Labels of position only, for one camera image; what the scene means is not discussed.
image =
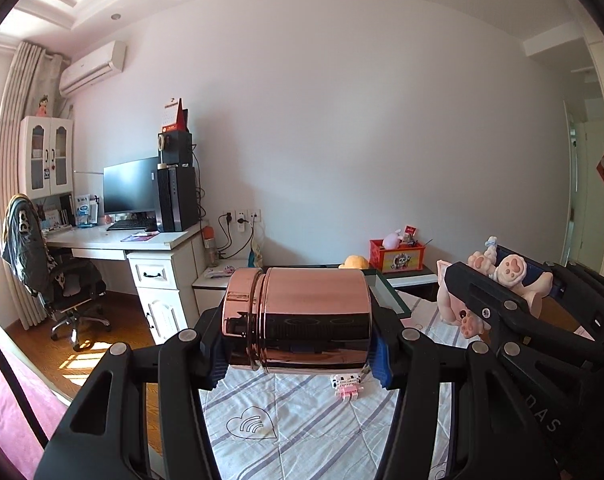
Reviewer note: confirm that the striped bed sheet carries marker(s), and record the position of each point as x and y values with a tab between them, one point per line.
292	435

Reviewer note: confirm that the orange plush octopus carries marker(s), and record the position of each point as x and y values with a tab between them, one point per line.
354	261

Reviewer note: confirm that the black speaker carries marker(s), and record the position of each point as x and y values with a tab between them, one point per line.
174	147

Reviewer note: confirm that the white wall sockets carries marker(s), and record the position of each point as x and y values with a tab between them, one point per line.
242	215

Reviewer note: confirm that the dark patterned jacket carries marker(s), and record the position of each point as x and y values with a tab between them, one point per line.
24	245

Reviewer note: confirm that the red white card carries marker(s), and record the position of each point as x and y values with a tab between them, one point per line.
410	236

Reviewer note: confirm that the grey green-rimmed storage box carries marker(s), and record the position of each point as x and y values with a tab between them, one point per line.
394	305

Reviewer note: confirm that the pink plush toy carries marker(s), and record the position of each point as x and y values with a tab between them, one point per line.
392	240

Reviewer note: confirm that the beige curtain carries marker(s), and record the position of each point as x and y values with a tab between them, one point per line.
14	110

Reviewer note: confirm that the black computer tower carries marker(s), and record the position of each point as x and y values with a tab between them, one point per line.
179	200

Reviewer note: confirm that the small doll figure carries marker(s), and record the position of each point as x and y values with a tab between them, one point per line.
43	106

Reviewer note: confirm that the small pink block toy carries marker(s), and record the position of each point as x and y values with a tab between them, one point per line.
346	386

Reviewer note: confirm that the orange-capped bottle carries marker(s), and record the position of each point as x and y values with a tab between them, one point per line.
210	247

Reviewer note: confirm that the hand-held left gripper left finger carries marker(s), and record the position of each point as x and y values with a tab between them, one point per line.
215	372

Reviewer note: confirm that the black computer monitor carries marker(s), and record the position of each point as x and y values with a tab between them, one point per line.
131	185

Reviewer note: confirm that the pink quilt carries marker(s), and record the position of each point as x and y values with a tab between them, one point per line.
11	395

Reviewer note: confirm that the black keyboard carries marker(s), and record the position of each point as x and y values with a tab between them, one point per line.
131	224

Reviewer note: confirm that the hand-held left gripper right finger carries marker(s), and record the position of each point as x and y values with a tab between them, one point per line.
378	365

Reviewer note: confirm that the pink flat packet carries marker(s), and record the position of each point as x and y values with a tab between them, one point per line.
219	273

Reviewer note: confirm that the pink piglet toy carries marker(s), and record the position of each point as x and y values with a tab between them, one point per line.
512	270

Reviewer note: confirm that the black office chair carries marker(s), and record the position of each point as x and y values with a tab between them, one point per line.
76	285

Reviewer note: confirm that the red desk calendar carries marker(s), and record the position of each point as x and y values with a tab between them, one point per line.
174	117

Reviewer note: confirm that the rose gold metal canister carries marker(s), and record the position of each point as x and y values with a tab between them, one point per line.
307	310

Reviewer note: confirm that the white desk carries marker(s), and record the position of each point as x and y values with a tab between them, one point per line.
151	275

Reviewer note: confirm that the blue white box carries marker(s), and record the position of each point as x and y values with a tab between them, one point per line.
84	210

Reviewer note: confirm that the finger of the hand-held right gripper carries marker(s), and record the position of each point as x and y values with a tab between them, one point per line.
482	310
534	267

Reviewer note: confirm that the white door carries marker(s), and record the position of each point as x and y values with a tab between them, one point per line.
594	210

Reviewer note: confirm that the white glass-door cabinet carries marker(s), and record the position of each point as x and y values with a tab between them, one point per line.
46	160

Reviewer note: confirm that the red toy storage box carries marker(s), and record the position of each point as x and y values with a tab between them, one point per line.
399	259

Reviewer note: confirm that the white air conditioner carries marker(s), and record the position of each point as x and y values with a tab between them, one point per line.
91	70

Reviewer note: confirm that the blue yellow snack bag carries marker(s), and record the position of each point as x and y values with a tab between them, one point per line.
256	255

